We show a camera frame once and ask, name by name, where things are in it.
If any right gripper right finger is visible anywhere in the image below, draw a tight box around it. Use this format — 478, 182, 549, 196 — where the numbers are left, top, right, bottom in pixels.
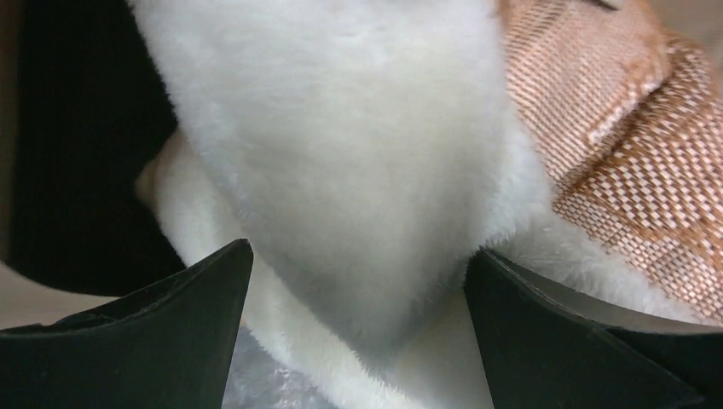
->
465, 250, 722, 409

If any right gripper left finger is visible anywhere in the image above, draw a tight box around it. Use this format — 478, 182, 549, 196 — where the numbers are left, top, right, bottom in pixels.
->
1, 240, 253, 409

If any white fluffy pet cushion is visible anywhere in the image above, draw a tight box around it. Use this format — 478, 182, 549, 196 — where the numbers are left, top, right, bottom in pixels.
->
130, 0, 703, 408

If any tan pet tent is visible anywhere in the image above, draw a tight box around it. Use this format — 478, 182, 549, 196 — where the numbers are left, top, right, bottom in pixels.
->
1, 1, 182, 329

